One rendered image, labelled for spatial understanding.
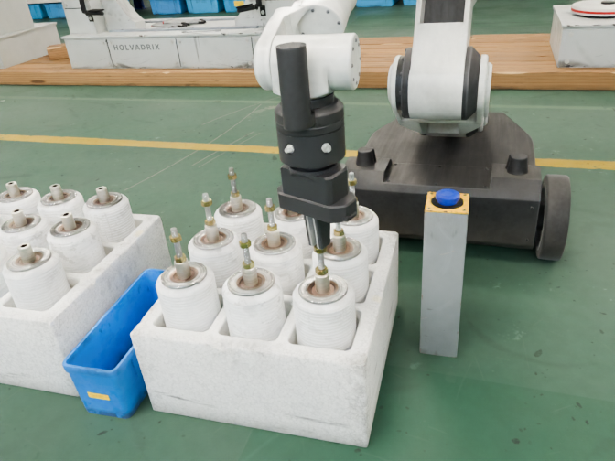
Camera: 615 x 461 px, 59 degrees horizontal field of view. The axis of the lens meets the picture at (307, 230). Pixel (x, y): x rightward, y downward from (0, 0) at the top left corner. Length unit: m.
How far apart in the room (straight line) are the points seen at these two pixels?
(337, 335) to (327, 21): 0.44
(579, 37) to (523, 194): 1.58
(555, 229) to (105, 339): 0.96
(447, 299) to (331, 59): 0.52
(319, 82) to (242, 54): 2.40
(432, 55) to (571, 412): 0.69
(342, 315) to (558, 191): 0.66
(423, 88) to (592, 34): 1.74
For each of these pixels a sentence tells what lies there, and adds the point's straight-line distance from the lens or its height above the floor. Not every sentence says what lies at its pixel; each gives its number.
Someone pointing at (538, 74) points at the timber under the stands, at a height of 0.07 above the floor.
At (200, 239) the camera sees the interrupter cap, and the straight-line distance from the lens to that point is 1.00.
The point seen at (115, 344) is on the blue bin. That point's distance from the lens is 1.15.
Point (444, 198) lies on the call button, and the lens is 0.92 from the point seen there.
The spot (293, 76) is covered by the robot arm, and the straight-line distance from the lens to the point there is 0.62.
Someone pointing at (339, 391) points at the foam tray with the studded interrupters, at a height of 0.12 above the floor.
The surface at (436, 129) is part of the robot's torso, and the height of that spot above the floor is 0.26.
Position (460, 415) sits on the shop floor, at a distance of 1.00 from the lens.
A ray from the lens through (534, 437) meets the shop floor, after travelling 0.99.
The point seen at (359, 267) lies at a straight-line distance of 0.90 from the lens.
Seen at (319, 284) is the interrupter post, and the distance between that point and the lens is 0.81.
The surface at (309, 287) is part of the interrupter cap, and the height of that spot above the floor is 0.25.
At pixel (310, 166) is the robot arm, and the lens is 0.68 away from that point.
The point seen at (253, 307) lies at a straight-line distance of 0.84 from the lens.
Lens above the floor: 0.74
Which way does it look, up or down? 30 degrees down
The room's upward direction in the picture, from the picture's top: 5 degrees counter-clockwise
